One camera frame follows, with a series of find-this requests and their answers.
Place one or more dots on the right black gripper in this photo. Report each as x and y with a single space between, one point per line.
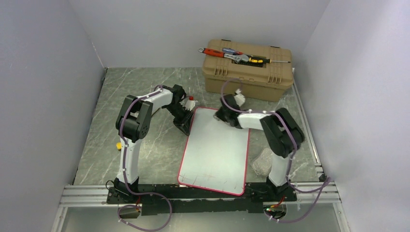
220 115

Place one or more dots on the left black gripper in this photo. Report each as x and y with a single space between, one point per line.
185 122

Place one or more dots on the red framed whiteboard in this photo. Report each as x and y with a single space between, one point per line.
215 156

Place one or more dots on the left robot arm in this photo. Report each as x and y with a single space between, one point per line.
133 123

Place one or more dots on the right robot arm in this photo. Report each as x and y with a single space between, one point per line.
283 134

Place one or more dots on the tan plastic toolbox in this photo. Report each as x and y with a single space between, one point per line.
256 80

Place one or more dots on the yellow black screwdriver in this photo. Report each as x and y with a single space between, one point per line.
254 59

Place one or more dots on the blue red screwdriver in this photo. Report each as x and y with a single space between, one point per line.
231 51

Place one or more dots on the yellow black object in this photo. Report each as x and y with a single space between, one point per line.
118 146

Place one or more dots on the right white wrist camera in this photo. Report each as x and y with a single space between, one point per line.
239 97

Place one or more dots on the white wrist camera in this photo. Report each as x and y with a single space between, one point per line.
239 97
190 104

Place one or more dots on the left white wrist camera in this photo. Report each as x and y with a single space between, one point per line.
190 104

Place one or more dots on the red handled adjustable wrench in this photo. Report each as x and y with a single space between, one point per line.
220 54

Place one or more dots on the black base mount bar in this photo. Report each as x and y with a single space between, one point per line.
156 199

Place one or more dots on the aluminium rail frame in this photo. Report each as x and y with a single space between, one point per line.
96 196

